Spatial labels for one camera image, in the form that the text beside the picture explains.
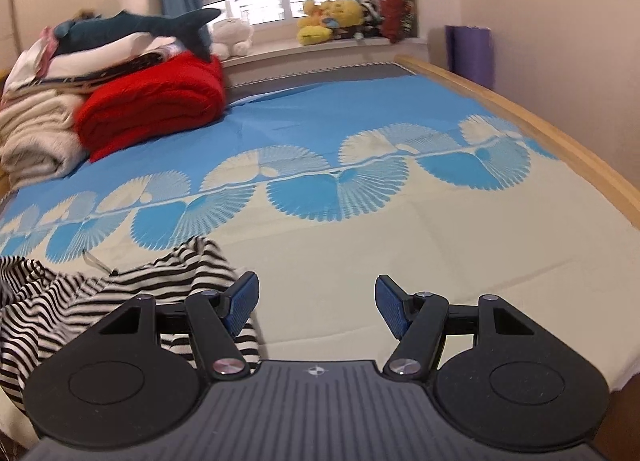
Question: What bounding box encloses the blue cream printed bedsheet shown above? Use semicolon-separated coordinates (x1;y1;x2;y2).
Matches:
0;72;637;442

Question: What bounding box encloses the black white striped garment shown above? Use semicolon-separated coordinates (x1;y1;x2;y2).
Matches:
0;236;262;414

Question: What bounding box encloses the pile of white folded cloths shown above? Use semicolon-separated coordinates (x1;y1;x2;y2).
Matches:
1;26;192;94

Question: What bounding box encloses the red folded blanket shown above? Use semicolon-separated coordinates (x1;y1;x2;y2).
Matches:
74;52;227;163

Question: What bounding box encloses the red pillow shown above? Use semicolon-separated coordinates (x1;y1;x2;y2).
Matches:
378;0;417;44

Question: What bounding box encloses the cream folded blanket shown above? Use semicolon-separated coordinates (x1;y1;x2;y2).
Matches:
0;90;92;180

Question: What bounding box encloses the black white plush toy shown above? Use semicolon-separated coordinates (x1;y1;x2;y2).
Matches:
356;1;387;40

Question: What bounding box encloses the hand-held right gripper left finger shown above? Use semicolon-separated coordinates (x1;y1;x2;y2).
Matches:
92;271;261;383

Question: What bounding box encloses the blue shark plush toy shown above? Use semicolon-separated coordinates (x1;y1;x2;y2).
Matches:
53;8;223;62

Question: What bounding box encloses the wooden bed frame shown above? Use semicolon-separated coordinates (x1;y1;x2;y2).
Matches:
395;55;640;233

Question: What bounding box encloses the yellow plush toy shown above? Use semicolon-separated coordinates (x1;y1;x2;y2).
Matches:
325;0;364;40
297;0;346;46

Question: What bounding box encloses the purple box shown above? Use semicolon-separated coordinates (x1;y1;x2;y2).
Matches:
444;25;494;90

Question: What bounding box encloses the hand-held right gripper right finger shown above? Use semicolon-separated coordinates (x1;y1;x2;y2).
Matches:
375;275;542;381

